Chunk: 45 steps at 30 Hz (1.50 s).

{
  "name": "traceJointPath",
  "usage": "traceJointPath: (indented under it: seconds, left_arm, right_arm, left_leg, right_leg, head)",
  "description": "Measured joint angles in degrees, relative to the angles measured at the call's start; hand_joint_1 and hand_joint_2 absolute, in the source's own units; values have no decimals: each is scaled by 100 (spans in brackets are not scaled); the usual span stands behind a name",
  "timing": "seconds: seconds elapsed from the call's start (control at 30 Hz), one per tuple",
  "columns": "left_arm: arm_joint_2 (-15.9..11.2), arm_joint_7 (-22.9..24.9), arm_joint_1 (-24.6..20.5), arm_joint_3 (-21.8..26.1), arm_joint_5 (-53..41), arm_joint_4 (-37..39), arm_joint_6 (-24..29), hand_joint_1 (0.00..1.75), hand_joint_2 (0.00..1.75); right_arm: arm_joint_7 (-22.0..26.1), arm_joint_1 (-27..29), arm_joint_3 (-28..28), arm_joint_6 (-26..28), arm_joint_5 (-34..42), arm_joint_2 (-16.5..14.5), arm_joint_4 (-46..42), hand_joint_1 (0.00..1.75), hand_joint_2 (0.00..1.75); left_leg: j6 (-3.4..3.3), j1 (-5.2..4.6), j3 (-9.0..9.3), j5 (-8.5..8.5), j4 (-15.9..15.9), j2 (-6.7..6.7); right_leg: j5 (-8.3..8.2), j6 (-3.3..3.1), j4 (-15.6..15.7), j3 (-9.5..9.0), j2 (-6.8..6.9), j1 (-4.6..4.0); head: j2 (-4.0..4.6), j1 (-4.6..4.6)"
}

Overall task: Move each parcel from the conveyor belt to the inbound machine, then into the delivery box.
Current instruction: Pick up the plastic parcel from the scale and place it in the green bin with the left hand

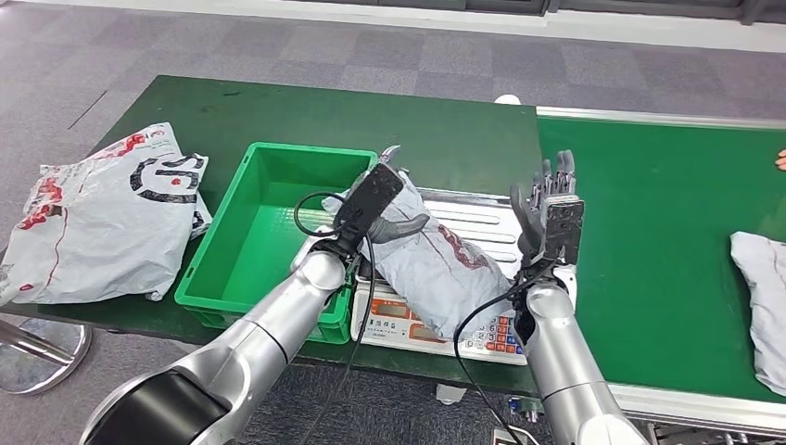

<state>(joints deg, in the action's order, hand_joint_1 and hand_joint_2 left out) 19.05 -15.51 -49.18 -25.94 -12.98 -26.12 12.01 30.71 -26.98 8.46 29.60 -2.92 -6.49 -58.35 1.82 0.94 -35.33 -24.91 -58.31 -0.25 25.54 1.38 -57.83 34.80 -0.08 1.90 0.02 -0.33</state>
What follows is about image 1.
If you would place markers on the grey poly mailer parcel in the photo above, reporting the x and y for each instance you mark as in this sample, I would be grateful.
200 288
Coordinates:
430 270
767 295

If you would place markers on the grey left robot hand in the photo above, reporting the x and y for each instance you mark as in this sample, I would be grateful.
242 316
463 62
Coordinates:
399 228

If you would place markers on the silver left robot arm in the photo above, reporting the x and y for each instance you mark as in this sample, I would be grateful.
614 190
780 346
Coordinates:
264 344

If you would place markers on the white block under table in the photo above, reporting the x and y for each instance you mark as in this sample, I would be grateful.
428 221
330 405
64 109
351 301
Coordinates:
450 394

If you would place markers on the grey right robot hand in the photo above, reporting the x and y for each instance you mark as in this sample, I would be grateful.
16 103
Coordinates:
528 233

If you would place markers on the green plastic bin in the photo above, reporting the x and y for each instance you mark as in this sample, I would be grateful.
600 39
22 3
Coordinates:
245 258

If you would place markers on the chrome round stand base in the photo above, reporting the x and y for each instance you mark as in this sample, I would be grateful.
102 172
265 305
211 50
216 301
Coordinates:
37 368

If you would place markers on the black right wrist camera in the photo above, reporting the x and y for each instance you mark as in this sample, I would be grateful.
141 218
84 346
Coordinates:
565 227

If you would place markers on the white device on floor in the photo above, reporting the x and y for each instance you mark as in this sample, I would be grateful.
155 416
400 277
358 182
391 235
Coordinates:
500 438

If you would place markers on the large white printed bag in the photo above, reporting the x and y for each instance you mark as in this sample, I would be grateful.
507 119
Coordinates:
110 233

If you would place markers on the green conveyor belt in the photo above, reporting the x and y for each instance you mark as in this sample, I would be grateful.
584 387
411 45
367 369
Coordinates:
663 245

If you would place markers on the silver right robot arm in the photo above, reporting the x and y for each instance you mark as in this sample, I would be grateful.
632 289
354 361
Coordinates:
565 368

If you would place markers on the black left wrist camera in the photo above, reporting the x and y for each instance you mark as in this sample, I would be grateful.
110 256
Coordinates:
368 203

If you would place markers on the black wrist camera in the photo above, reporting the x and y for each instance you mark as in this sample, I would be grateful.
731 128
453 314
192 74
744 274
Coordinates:
565 227
368 203

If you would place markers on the white scale with steel tray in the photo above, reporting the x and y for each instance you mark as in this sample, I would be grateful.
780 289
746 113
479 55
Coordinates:
485 215

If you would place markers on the small white round object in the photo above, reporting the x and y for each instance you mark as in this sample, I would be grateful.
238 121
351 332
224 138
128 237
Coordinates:
507 99

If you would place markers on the person's hand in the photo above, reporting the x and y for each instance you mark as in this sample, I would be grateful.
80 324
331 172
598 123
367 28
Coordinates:
782 161

